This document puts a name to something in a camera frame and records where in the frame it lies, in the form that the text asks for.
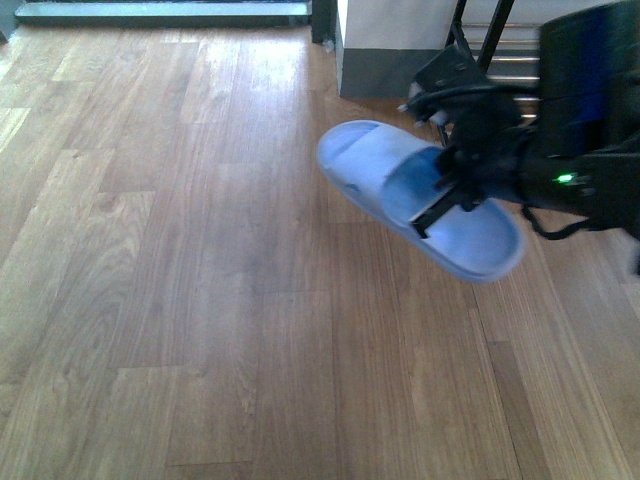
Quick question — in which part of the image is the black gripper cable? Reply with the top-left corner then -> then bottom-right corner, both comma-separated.
521,201 -> 596,242

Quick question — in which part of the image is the light blue slide sandal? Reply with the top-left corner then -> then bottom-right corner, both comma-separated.
316,120 -> 526,283

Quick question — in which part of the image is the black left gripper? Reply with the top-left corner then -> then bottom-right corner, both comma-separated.
402,50 -> 545,239

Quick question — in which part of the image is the black metal shoe rack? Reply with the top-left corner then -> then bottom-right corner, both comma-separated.
436,1 -> 539,145

